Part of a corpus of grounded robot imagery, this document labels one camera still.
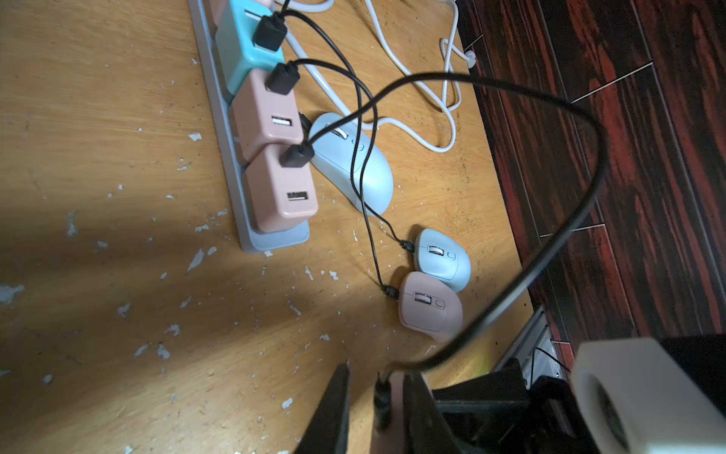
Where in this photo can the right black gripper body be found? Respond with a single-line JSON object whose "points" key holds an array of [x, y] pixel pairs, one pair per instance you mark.
{"points": [[499, 413]]}

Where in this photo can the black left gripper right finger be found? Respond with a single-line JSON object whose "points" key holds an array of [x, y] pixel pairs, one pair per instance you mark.
{"points": [[425, 429]]}

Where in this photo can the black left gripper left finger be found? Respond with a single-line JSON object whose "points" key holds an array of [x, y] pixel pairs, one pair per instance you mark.
{"points": [[328, 429]]}

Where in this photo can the pink mouse rear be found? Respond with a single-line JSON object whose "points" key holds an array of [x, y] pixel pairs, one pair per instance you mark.
{"points": [[440, 256]]}

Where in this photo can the pink charger in strip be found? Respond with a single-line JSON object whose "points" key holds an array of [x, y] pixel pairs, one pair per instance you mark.
{"points": [[281, 198], [261, 117]]}

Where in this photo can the teal charger in strip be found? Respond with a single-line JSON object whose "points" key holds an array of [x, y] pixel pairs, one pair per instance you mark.
{"points": [[238, 54]]}

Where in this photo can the white power strip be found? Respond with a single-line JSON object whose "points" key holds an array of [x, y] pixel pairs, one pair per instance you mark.
{"points": [[250, 240]]}

